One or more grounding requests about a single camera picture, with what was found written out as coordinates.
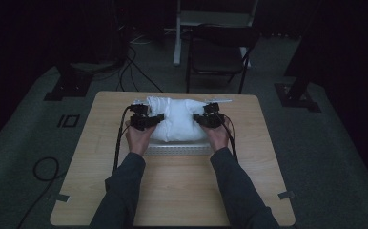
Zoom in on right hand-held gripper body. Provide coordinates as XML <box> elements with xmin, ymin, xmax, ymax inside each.
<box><xmin>200</xmin><ymin>97</ymin><xmax>234</xmax><ymax>130</ymax></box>

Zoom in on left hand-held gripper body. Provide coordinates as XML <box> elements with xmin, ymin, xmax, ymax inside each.
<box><xmin>128</xmin><ymin>98</ymin><xmax>156</xmax><ymax>132</ymax></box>

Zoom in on white towel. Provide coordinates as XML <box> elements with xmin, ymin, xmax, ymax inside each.
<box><xmin>146</xmin><ymin>95</ymin><xmax>211</xmax><ymax>143</ymax></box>

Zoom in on white plastic basket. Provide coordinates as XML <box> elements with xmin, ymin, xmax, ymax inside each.
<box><xmin>144</xmin><ymin>139</ymin><xmax>215</xmax><ymax>156</ymax></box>

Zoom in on person's right hand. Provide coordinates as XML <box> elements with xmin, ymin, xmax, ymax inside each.
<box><xmin>200</xmin><ymin>117</ymin><xmax>232</xmax><ymax>153</ymax></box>

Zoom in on person's left hand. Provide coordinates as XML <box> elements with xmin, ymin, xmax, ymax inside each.
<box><xmin>124</xmin><ymin>123</ymin><xmax>158</xmax><ymax>157</ymax></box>

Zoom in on black folding chair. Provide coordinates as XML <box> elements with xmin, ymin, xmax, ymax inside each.
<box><xmin>185</xmin><ymin>23</ymin><xmax>261</xmax><ymax>95</ymax></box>

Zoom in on black floor stand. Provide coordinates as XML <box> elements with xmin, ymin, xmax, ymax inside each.
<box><xmin>43</xmin><ymin>61</ymin><xmax>94</xmax><ymax>102</ymax></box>
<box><xmin>274</xmin><ymin>31</ymin><xmax>322</xmax><ymax>113</ymax></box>

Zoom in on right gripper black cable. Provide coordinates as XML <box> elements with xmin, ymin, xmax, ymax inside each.
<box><xmin>220</xmin><ymin>119</ymin><xmax>239</xmax><ymax>164</ymax></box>

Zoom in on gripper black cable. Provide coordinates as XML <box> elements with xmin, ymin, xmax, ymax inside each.
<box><xmin>112</xmin><ymin>104</ymin><xmax>133</xmax><ymax>174</ymax></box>
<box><xmin>220</xmin><ymin>119</ymin><xmax>239</xmax><ymax>164</ymax></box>

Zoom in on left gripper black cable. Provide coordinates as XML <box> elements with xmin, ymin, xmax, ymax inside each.
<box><xmin>112</xmin><ymin>104</ymin><xmax>133</xmax><ymax>174</ymax></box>

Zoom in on black floor cables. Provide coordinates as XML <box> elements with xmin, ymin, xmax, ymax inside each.
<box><xmin>116</xmin><ymin>46</ymin><xmax>164</xmax><ymax>94</ymax></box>

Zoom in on looped black floor cable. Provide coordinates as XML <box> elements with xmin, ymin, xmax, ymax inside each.
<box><xmin>16</xmin><ymin>156</ymin><xmax>67</xmax><ymax>229</ymax></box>

